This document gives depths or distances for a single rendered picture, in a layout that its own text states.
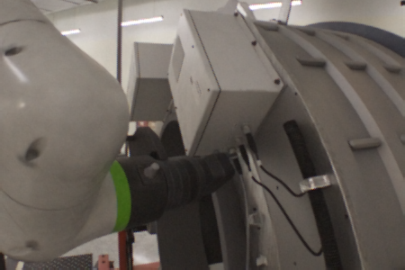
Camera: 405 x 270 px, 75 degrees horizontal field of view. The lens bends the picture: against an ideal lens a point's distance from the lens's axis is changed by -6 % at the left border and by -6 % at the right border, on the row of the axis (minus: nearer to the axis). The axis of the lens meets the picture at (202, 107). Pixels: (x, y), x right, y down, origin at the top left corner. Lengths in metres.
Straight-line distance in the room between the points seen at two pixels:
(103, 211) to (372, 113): 0.41
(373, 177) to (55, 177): 0.39
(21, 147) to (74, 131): 0.04
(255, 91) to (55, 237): 0.33
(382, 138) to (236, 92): 0.23
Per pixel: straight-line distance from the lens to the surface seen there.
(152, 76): 1.01
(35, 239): 0.30
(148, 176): 0.35
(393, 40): 0.88
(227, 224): 0.61
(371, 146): 0.47
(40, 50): 0.24
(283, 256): 0.53
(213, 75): 0.44
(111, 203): 0.33
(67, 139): 0.20
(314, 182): 0.39
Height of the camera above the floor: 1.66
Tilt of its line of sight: 5 degrees down
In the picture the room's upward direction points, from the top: 1 degrees clockwise
